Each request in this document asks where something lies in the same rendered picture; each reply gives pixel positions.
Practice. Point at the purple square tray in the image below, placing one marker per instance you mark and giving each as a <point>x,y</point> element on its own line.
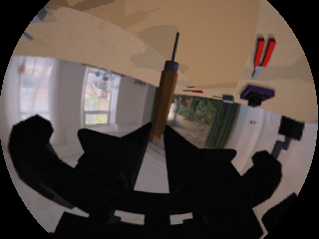
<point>267,92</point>

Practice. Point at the tan panel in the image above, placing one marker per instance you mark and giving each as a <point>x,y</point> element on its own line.
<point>215,38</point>

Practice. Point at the brown wooden-handled awl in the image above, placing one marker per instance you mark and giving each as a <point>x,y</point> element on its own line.
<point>167,83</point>

